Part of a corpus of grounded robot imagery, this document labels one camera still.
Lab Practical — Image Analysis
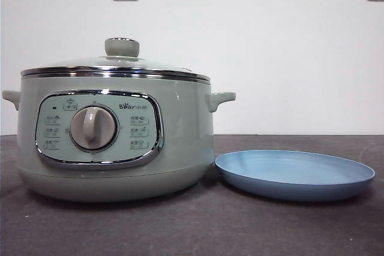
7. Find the pale green electric steamer pot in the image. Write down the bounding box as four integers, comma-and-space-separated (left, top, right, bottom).
2, 71, 236, 203

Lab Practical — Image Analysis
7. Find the glass lid with green knob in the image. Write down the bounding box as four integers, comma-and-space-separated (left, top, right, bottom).
20, 37, 211, 83

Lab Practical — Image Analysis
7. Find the blue round plate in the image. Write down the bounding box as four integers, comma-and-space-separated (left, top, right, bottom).
214, 149, 376, 203

